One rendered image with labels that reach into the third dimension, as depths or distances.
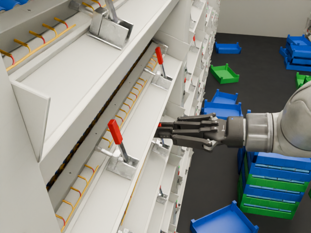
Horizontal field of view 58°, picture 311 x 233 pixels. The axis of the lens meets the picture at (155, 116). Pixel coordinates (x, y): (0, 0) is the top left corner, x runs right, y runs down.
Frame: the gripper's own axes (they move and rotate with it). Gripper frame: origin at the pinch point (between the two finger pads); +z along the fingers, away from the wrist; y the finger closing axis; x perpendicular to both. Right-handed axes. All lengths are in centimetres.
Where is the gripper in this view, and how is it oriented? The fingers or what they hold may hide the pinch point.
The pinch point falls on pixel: (159, 130)
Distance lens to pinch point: 70.9
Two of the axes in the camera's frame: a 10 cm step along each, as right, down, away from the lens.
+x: -1.5, -8.3, -5.4
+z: -9.6, -0.1, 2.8
